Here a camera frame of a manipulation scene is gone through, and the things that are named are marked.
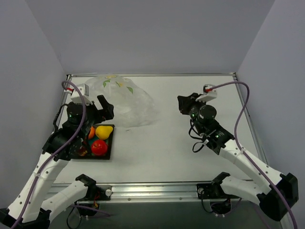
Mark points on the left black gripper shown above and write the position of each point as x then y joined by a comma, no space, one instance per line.
97,113

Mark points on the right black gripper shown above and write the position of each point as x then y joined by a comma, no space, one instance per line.
186,105

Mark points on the yellow fake pear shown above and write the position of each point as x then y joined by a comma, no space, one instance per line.
103,132

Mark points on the translucent white plastic bag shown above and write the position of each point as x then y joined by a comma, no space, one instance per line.
133,107

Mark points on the orange fake persimmon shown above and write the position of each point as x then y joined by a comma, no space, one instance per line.
91,133

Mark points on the red fake apple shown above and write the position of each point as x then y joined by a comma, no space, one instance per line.
99,148

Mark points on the dark brown fake fruit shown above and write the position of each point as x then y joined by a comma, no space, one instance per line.
82,151

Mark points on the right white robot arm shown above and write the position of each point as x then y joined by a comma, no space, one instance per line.
274,192

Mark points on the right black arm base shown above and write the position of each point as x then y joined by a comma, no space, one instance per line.
214,193

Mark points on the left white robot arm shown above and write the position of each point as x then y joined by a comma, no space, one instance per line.
31,209

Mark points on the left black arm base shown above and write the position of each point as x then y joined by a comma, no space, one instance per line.
89,206

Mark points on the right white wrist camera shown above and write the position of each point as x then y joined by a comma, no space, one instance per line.
208,94

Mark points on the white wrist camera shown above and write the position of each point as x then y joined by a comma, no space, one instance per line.
76,97
208,94

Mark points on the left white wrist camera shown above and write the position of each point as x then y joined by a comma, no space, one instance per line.
76,97

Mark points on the aluminium front rail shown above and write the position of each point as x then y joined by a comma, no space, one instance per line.
156,192

